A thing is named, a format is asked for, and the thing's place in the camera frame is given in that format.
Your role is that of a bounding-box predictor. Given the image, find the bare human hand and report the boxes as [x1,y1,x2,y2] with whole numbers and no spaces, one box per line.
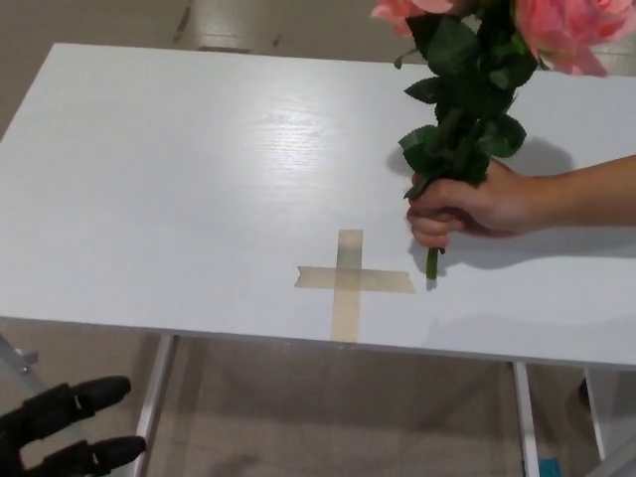
[405,161,536,248]

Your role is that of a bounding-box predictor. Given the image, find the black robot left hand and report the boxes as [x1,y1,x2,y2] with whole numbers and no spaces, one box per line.
[0,376,148,477]

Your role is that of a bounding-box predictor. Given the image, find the pink rose bouquet green stems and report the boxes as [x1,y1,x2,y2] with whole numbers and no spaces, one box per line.
[370,0,636,280]

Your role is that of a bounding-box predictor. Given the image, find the bare human forearm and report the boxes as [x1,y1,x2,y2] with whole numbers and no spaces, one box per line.
[526,154,636,235]

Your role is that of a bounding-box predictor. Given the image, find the white slanted table leg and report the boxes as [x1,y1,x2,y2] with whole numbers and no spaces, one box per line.
[133,335,179,477]

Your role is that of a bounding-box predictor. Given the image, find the short beige masking tape strip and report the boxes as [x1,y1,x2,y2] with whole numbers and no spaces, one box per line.
[296,265,417,295]

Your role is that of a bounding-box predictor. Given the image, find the long beige masking tape strip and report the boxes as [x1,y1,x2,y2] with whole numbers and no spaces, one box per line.
[330,229,365,343]

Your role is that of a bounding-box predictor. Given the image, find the white straight table leg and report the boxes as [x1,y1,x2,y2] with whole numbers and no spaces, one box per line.
[513,361,541,477]
[583,367,607,461]

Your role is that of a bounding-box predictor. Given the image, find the grey metal frame with bolt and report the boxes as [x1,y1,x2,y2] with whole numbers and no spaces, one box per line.
[0,331,46,394]

